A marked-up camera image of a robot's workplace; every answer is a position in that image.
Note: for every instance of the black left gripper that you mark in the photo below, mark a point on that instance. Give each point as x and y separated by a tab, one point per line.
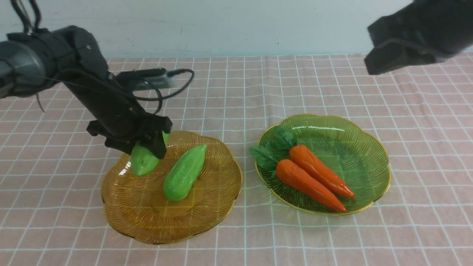
118	116

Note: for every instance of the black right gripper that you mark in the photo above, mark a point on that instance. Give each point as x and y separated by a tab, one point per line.
422	33

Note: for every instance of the green bitter gourd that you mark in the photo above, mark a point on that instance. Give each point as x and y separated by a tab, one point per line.
181	178
142	161

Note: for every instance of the orange plastic carrot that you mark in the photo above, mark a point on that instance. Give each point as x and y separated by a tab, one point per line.
284	177
307	160

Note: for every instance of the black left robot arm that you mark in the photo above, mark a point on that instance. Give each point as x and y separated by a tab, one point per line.
33	63

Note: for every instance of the amber ribbed glass plate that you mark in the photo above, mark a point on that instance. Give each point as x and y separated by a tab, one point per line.
137	208

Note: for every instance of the pink checked tablecloth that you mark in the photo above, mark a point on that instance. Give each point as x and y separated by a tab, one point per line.
51	168

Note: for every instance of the green ribbed glass plate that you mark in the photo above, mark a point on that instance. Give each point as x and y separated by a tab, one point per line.
355	156

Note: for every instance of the black wrist camera with cable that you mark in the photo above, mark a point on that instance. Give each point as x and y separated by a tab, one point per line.
155	80

